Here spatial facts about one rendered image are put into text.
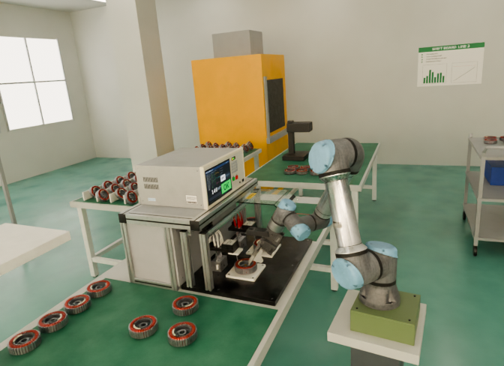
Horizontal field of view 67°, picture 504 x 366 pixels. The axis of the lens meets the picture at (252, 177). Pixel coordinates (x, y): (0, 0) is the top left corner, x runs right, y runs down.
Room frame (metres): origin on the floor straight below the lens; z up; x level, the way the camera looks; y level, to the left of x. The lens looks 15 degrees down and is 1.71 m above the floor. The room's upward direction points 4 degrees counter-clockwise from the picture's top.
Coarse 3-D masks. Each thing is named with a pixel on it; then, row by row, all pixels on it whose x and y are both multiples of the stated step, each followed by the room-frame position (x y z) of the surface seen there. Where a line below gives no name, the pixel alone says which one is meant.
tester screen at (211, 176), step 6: (228, 162) 1.87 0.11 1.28; (216, 168) 1.75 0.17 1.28; (222, 168) 1.81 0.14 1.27; (228, 168) 1.87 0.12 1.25; (210, 174) 1.70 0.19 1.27; (216, 174) 1.75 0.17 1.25; (222, 174) 1.80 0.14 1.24; (210, 180) 1.69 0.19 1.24; (216, 180) 1.74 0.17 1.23; (210, 186) 1.69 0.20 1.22; (216, 186) 1.74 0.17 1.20; (210, 192) 1.68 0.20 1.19; (216, 198) 1.73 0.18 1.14
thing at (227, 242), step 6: (228, 240) 1.72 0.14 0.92; (234, 240) 1.72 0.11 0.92; (216, 246) 1.71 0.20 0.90; (222, 246) 1.68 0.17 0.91; (228, 246) 1.67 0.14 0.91; (234, 246) 1.68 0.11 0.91; (216, 252) 1.70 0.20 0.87; (228, 252) 1.67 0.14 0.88; (234, 252) 1.67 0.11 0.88; (240, 252) 1.68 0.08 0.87; (216, 258) 1.70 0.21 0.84
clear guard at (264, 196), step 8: (256, 192) 2.01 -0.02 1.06; (264, 192) 2.00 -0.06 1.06; (272, 192) 1.99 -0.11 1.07; (280, 192) 1.98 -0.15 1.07; (288, 192) 1.99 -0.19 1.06; (240, 200) 1.89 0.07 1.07; (248, 200) 1.88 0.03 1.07; (256, 200) 1.87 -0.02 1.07; (264, 200) 1.86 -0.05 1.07; (272, 200) 1.85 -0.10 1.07; (280, 200) 1.87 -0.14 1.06; (296, 200) 1.97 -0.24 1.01
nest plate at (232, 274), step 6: (258, 264) 1.71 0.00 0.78; (264, 264) 1.71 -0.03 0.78; (234, 270) 1.67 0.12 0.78; (258, 270) 1.65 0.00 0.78; (228, 276) 1.63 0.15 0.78; (234, 276) 1.61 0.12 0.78; (240, 276) 1.61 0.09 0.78; (246, 276) 1.61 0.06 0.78; (252, 276) 1.60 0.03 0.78; (258, 276) 1.62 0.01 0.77
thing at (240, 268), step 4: (240, 260) 1.70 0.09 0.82; (244, 260) 1.70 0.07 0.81; (236, 264) 1.66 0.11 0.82; (240, 264) 1.69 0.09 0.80; (244, 264) 1.68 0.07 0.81; (252, 264) 1.65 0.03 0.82; (256, 264) 1.66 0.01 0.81; (236, 268) 1.64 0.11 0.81; (240, 268) 1.63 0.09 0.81; (244, 268) 1.62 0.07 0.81; (248, 268) 1.62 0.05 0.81; (252, 268) 1.62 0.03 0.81; (256, 268) 1.65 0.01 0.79; (236, 272) 1.64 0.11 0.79; (240, 272) 1.62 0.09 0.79; (244, 272) 1.61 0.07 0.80; (248, 272) 1.62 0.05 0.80; (252, 272) 1.62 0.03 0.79
